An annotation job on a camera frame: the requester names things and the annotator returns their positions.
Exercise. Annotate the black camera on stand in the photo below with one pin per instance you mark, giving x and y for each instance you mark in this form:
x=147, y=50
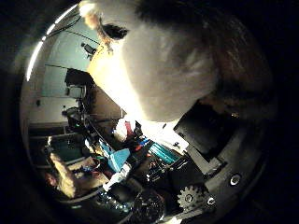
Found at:
x=89, y=49

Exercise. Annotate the teal blue box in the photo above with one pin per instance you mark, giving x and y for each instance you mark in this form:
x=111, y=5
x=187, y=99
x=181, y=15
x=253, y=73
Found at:
x=163, y=153

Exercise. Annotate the long ceiling light strip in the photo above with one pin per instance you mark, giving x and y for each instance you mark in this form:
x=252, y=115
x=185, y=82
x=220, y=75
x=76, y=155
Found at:
x=32, y=59

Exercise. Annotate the person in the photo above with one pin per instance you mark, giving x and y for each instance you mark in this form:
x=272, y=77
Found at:
x=67, y=180

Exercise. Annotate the blue plastic object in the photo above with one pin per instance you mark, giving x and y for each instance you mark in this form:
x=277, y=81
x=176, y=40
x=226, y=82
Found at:
x=118, y=158

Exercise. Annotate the brown and white plush toy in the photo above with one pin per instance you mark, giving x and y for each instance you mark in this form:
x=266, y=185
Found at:
x=168, y=71

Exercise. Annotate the white and red bottle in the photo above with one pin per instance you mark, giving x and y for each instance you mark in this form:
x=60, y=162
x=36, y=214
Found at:
x=121, y=132

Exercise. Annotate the black monitor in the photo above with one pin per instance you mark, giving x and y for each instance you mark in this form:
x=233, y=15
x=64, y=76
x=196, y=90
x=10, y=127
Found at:
x=78, y=77

